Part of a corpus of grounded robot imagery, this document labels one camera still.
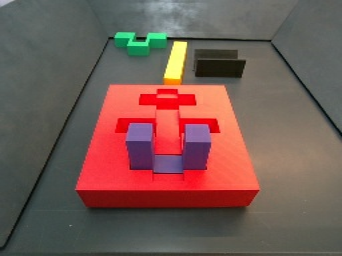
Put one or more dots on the black fixture block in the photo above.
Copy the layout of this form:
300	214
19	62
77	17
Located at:
218	63

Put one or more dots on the purple U-shaped block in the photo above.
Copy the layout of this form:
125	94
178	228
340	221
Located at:
165	151

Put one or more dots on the yellow long bar block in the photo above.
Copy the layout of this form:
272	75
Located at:
175	64

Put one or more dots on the red puzzle base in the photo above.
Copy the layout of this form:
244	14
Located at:
110	185

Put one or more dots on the green zigzag block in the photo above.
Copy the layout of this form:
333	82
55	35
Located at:
141	48

